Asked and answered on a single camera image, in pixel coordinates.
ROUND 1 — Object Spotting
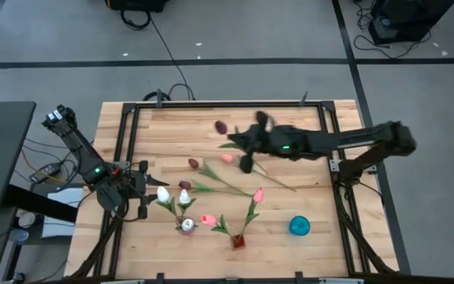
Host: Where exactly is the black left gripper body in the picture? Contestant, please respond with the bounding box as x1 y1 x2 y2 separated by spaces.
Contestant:
122 159 150 220

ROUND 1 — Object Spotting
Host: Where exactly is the pink round glass vase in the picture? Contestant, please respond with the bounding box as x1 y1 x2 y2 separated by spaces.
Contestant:
174 215 196 237

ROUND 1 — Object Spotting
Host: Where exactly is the white flat box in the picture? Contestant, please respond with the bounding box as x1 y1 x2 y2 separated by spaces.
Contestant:
41 187 84 240

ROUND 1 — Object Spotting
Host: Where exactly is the black box on floor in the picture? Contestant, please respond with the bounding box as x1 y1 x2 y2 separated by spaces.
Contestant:
106 0 169 13

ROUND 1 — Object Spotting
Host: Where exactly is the black slanted bar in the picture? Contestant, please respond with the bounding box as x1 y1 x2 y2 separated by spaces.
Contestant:
4 183 79 224

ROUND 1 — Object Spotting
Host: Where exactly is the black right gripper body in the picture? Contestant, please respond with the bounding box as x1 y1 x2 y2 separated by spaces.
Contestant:
239 111 303 174

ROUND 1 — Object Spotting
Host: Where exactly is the red square glass vase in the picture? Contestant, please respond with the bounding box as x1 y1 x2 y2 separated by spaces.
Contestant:
230 234 247 252

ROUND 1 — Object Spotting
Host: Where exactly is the white plastic bar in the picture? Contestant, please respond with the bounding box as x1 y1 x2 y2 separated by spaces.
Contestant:
318 278 365 284
100 278 146 284

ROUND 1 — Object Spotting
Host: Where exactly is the long black floor cable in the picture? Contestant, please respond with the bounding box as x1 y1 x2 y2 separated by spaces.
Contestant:
119 9 196 102

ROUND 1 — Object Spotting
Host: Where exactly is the black floor cable bundle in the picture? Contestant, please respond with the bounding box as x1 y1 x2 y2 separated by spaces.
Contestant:
352 0 433 60

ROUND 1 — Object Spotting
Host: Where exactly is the pink artificial tulip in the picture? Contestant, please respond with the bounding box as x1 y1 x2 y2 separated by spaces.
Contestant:
200 214 238 240
221 153 297 193
239 187 266 237

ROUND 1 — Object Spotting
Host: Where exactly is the black power adapter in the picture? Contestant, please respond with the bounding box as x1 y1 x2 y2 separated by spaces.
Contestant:
28 162 63 183

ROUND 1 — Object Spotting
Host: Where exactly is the blue round glass vase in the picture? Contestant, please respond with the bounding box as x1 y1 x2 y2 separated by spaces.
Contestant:
288 215 311 237

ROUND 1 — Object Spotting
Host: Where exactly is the black aluminium table frame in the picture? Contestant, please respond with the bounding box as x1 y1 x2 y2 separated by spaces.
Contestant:
71 89 397 283

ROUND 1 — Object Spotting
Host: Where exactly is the black floor equipment case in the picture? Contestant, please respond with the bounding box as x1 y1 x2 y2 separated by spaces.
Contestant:
367 0 454 45

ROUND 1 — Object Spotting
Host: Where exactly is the white artificial tulip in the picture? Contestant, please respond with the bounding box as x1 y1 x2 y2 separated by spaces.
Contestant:
176 189 197 222
156 185 183 222
174 218 199 233

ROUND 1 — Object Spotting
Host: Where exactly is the white round cup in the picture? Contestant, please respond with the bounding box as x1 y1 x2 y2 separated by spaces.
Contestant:
17 211 37 230

